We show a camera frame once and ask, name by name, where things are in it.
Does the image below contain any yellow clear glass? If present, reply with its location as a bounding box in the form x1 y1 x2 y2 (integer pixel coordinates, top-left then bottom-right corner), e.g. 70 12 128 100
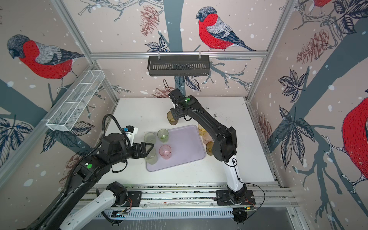
197 124 206 136

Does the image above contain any pale green textured glass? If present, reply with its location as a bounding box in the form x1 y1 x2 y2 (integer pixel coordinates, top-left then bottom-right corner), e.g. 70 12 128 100
144 132 156 144

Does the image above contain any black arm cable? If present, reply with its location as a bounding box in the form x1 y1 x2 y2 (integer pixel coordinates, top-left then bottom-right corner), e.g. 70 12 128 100
232 158 266 220
28 114 130 230

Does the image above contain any clear green glass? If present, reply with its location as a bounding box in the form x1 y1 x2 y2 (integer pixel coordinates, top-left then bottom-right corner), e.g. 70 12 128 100
157 129 169 143

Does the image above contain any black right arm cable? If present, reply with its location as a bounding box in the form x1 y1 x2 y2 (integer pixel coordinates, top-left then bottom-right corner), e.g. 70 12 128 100
232 158 266 220

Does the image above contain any lilac plastic tray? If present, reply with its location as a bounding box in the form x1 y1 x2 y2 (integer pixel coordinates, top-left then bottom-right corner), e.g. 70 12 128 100
146 125 206 172

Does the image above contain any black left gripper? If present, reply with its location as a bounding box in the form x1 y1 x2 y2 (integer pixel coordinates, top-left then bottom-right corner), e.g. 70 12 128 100
111 141 155 165

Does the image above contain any pale green frosted tall glass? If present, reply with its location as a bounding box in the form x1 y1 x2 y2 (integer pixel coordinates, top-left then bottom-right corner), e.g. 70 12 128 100
144 149 158 165

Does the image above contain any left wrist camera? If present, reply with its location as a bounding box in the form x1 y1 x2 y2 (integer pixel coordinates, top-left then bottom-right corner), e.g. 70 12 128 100
124 126 138 147

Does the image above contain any brown textured tall glass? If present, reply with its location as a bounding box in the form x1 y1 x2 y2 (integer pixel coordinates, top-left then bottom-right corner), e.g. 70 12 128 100
166 111 178 126

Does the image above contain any aluminium mounting rail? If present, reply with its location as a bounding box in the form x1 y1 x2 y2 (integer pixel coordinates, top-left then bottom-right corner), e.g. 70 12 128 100
61 183 300 209

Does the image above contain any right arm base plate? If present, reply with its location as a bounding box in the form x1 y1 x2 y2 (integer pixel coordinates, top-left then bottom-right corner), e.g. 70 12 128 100
214 190 255 206

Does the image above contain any brown textured short glass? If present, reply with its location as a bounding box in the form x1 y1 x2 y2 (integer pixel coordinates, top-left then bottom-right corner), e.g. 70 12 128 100
206 141 214 156

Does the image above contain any white wire mesh shelf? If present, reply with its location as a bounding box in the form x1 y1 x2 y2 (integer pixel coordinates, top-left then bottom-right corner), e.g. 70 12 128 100
46 70 105 131

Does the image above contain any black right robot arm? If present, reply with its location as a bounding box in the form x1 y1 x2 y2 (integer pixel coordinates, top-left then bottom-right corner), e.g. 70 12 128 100
169 89 253 205

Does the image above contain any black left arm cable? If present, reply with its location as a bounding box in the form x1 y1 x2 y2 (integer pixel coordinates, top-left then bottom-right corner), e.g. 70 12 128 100
28 114 130 230

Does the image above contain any pink clear glass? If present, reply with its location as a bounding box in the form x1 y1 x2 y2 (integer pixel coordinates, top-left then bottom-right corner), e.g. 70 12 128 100
159 145 172 160

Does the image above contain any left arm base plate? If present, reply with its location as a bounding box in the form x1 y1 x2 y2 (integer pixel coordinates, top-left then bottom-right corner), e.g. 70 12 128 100
114 191 142 208

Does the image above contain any pink frosted glass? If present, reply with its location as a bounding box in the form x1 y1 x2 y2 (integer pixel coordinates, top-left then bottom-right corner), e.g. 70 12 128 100
202 131 213 145

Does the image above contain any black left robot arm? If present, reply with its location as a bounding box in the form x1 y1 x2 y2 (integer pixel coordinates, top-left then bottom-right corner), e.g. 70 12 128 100
26 133 154 230

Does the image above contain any black wall basket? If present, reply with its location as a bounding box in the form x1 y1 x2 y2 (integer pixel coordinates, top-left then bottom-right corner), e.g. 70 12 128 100
147 55 210 77

